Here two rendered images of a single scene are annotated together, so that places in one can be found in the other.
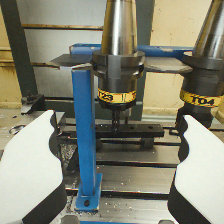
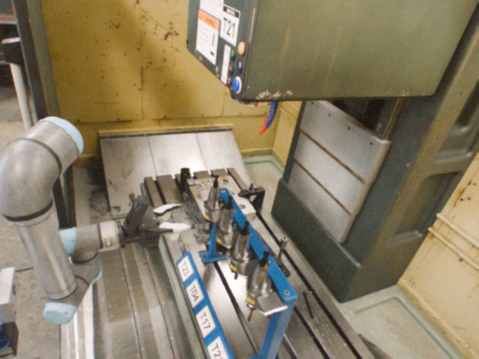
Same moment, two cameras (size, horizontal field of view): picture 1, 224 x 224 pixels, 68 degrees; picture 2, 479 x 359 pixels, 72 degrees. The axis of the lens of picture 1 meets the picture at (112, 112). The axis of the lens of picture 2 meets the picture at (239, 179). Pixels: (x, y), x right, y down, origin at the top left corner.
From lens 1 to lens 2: 1.01 m
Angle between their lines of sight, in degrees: 51
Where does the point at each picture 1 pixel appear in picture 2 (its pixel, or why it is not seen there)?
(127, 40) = (209, 201)
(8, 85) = not seen: hidden behind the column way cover
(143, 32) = (385, 195)
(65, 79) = (308, 187)
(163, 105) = (441, 313)
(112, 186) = (222, 266)
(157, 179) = (241, 288)
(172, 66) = (212, 217)
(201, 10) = not seen: outside the picture
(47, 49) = (306, 155)
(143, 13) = (392, 177)
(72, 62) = (202, 196)
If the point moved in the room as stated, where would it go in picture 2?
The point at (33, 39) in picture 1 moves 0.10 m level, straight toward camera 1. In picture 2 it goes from (301, 142) to (291, 148)
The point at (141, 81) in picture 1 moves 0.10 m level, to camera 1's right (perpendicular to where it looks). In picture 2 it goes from (367, 242) to (385, 260)
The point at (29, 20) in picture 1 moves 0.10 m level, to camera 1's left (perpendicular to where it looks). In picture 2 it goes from (305, 128) to (294, 120)
